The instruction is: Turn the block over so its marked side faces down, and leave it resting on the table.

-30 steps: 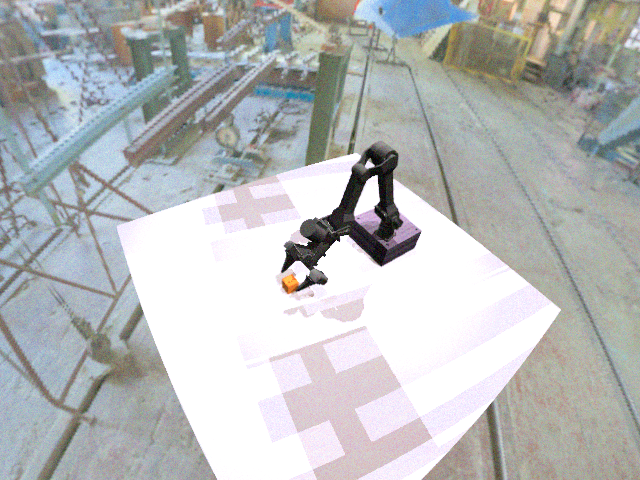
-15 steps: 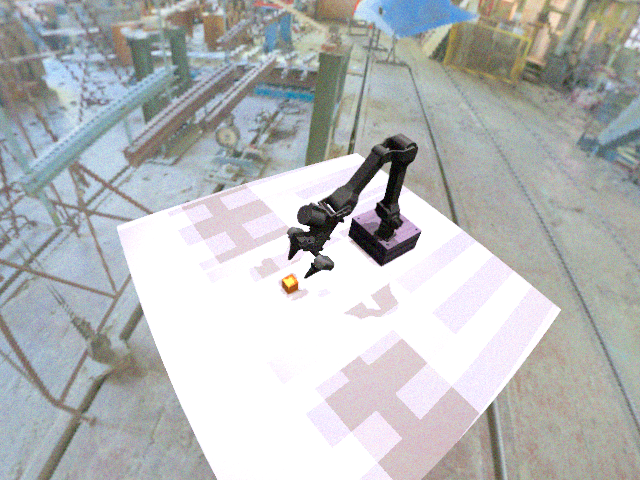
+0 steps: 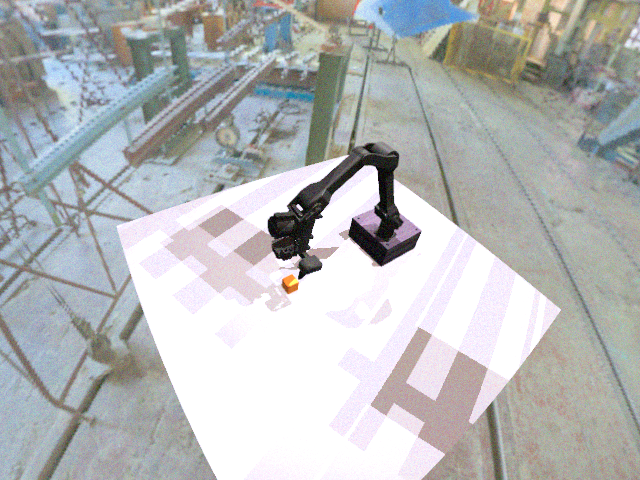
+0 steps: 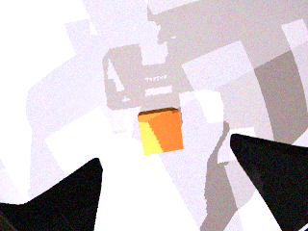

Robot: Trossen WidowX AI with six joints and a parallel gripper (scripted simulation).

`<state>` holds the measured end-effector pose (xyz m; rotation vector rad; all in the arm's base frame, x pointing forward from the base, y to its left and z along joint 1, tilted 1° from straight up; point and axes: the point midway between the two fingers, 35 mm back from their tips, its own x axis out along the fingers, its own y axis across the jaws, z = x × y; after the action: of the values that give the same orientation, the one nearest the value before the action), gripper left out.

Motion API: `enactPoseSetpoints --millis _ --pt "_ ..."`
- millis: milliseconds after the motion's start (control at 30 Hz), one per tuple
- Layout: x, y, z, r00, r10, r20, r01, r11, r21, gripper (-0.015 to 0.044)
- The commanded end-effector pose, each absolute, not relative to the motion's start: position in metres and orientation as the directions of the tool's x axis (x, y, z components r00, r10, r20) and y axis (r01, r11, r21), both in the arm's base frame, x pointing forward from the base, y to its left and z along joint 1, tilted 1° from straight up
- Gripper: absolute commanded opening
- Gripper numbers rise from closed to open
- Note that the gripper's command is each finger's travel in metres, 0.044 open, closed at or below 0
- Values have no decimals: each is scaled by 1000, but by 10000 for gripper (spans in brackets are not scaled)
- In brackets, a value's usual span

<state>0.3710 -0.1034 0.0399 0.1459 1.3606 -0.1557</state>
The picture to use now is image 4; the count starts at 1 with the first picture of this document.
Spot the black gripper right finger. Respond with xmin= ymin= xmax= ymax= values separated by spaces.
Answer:
xmin=230 ymin=134 xmax=308 ymax=231

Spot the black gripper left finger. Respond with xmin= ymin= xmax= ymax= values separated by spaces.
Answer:
xmin=0 ymin=157 xmax=104 ymax=231

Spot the orange cube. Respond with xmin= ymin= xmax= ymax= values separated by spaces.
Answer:
xmin=138 ymin=108 xmax=184 ymax=155

